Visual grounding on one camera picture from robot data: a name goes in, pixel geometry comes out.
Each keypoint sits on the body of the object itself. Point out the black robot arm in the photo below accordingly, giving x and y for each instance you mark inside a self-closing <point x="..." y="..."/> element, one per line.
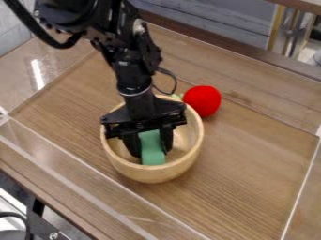
<point x="109" y="23"/>

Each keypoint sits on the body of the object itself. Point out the black table leg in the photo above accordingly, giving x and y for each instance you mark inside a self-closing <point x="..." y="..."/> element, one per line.
<point x="36" y="208"/>

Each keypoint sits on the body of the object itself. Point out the clear acrylic front panel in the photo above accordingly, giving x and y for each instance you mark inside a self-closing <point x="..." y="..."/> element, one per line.
<point x="107" y="204"/>

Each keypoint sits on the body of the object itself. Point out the gold metal chair frame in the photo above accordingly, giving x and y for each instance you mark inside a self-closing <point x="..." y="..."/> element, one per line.
<point x="290" y="31"/>

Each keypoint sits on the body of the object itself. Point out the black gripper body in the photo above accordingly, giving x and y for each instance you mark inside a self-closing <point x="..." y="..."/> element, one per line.
<point x="144" y="112"/>

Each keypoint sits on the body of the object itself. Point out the green stick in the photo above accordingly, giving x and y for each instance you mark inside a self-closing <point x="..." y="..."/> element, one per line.
<point x="152" y="154"/>

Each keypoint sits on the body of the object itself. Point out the red plush tomato toy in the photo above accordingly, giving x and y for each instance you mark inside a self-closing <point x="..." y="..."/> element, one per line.
<point x="203" y="98"/>

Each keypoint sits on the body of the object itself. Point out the brown wooden bowl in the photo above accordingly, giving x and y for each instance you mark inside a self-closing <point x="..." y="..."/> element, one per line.
<point x="187" y="138"/>

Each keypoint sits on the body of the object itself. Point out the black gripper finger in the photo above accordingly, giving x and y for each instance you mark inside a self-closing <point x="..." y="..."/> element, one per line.
<point x="165" y="137"/>
<point x="132" y="143"/>

